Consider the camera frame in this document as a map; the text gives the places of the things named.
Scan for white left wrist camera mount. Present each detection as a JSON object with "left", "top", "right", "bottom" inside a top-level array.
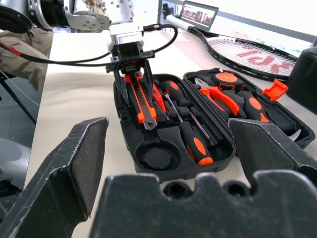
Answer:
[{"left": 107, "top": 23, "right": 144, "bottom": 53}]

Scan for small orange tester screwdriver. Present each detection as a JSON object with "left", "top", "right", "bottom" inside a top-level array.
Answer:
[{"left": 152, "top": 83, "right": 167, "bottom": 114}]

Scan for black white tennis racket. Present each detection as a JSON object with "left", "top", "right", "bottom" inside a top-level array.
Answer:
[{"left": 165, "top": 15, "right": 299, "bottom": 82}]

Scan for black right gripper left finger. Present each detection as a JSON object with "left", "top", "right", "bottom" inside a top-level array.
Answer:
[{"left": 0, "top": 117, "right": 110, "bottom": 238}]

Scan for black orange claw hammer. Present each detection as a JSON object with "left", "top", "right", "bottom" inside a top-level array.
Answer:
[{"left": 236, "top": 90, "right": 303, "bottom": 143}]

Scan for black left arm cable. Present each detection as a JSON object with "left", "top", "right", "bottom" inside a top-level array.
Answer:
[{"left": 0, "top": 22, "right": 179, "bottom": 68}]

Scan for thick-shaft black orange screwdriver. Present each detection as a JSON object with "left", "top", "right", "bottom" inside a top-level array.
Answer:
[{"left": 163, "top": 79, "right": 218, "bottom": 147}]

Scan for black fabric bag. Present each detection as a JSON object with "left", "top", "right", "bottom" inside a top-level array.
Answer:
[{"left": 287, "top": 46, "right": 317, "bottom": 115}]

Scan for orange black pliers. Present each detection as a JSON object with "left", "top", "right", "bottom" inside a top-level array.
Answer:
[{"left": 194, "top": 77, "right": 240, "bottom": 117}]

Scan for orange black tape measure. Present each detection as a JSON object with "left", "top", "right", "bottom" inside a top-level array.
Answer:
[{"left": 212, "top": 72, "right": 246, "bottom": 91}]

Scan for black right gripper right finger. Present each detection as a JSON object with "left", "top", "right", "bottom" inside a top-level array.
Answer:
[{"left": 227, "top": 118, "right": 317, "bottom": 185}]

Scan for dark grey rounded shape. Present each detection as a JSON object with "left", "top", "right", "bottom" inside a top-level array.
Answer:
[{"left": 0, "top": 137, "right": 32, "bottom": 189}]

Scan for black tool case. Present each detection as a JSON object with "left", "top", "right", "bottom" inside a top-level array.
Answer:
[{"left": 113, "top": 67, "right": 317, "bottom": 184}]

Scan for black orange utility knife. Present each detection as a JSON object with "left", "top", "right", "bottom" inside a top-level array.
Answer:
[{"left": 123, "top": 71, "right": 159, "bottom": 131}]

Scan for open laptop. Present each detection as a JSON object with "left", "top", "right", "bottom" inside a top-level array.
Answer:
[{"left": 179, "top": 0, "right": 220, "bottom": 32}]

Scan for thin-shaft black orange screwdriver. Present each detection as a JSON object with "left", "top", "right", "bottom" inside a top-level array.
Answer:
[{"left": 163, "top": 91, "right": 214, "bottom": 167}]

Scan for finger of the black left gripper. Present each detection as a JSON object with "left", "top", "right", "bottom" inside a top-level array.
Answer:
[
  {"left": 113, "top": 69, "right": 130, "bottom": 108},
  {"left": 142, "top": 59, "right": 156, "bottom": 104}
]

